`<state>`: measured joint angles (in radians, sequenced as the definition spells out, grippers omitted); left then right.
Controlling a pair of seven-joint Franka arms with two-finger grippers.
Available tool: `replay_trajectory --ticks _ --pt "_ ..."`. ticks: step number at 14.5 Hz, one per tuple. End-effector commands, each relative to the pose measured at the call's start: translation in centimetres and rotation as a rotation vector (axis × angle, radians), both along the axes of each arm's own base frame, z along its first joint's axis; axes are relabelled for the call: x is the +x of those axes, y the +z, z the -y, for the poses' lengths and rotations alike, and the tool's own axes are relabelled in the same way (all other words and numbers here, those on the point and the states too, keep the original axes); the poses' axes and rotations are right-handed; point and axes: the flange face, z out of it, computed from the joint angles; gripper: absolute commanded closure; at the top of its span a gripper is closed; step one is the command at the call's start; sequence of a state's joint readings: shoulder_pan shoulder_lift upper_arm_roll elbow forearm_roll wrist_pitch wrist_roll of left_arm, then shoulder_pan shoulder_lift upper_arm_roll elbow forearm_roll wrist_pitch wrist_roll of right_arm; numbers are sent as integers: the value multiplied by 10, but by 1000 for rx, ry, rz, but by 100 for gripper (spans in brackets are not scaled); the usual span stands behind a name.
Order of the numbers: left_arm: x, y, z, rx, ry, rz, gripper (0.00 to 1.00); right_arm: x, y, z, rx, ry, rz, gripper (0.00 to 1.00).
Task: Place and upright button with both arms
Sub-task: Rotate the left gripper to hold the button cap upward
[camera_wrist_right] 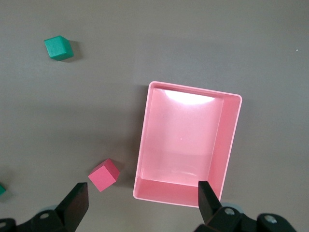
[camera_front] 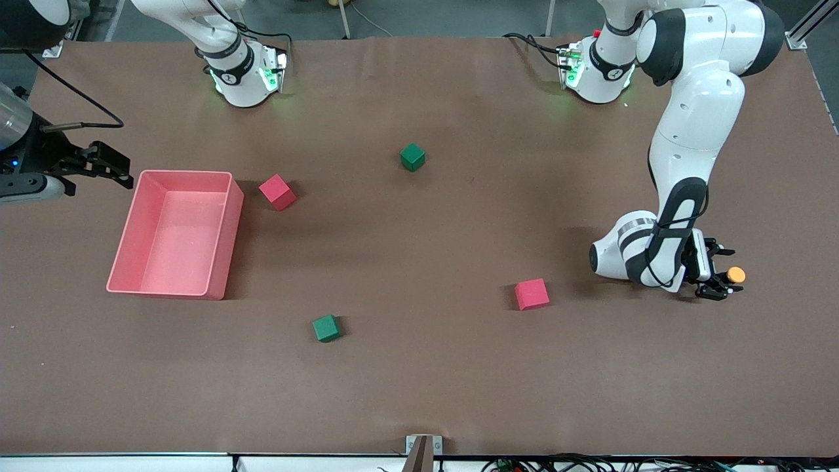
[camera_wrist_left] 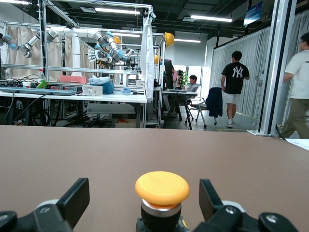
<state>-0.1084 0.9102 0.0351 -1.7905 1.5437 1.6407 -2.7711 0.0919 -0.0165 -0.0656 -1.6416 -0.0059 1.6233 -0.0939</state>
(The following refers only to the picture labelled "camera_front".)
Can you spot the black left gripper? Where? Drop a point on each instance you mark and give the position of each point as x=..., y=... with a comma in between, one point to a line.
x=692, y=259

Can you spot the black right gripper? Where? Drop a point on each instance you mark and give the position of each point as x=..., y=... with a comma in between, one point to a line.
x=40, y=156

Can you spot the orange push button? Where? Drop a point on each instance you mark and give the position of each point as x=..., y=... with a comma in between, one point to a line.
x=736, y=275

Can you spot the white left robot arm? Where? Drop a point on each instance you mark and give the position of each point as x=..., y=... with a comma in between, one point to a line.
x=698, y=111

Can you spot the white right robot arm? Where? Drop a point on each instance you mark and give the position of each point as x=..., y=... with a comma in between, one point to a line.
x=236, y=72

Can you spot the pink plastic bin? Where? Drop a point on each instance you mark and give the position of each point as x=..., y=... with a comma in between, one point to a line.
x=170, y=236

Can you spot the pink cube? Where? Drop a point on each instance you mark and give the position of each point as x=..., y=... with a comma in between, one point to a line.
x=276, y=192
x=531, y=294

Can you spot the large table cover sheet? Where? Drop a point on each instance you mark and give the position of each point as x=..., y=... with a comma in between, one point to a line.
x=459, y=367

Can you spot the green cube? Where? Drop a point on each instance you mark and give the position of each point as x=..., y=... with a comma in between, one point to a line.
x=412, y=157
x=326, y=328

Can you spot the white table edge rail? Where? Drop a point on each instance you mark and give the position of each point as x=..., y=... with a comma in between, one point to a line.
x=131, y=463

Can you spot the grey metal frame post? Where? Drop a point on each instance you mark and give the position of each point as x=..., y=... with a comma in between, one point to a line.
x=550, y=16
x=344, y=19

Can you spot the metal table edge bracket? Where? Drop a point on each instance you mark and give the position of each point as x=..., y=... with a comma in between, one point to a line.
x=438, y=446

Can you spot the brown mounting post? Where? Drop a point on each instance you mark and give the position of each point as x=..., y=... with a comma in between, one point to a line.
x=419, y=455

